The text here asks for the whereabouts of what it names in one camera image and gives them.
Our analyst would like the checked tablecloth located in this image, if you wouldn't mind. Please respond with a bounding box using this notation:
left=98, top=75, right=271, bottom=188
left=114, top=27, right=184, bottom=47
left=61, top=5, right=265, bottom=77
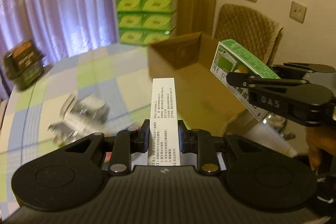
left=0, top=43, right=164, bottom=214

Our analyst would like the green white medicine box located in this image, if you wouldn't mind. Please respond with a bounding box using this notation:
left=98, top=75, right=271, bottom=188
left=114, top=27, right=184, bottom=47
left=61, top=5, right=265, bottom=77
left=210, top=39, right=280, bottom=121

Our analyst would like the white adapter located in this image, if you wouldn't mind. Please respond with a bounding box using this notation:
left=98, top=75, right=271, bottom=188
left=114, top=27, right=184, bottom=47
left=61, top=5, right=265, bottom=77
left=48, top=93, right=110, bottom=147

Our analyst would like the person right hand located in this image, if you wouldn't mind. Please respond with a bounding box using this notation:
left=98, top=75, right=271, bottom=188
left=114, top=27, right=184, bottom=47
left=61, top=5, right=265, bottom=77
left=306, top=126, right=336, bottom=171

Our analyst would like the purple curtain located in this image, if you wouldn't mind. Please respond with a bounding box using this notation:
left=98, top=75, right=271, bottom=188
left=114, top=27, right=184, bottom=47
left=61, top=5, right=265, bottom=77
left=0, top=0, right=119, bottom=67

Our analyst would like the stack of green tissue packs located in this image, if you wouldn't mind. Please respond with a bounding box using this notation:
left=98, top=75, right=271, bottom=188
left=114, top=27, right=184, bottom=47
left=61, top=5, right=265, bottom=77
left=115, top=0, right=178, bottom=46

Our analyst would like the open cardboard box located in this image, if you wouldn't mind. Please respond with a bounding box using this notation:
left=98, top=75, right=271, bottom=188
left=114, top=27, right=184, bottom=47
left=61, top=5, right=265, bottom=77
left=147, top=32, right=257, bottom=136

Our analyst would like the quilted brown chair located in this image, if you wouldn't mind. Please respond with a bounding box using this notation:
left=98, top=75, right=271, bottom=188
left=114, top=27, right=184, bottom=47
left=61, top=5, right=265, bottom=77
left=214, top=3, right=282, bottom=65

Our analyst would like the steel kettle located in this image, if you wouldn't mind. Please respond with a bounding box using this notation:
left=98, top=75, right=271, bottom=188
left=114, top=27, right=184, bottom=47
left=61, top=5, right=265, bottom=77
left=262, top=113, right=295, bottom=140

